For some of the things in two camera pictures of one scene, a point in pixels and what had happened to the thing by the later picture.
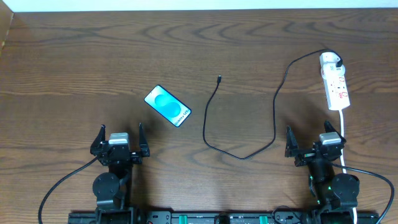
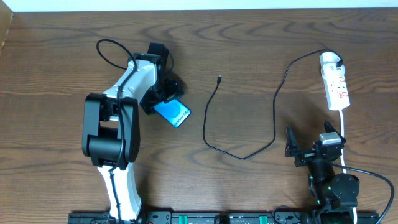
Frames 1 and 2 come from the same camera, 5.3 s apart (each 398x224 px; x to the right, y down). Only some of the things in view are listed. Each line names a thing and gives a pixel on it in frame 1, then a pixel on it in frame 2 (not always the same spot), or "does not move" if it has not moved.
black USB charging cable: [340, 62] does not move
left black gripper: [119, 153] → [168, 94]
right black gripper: [315, 154] does not move
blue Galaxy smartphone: [170, 107] does not move
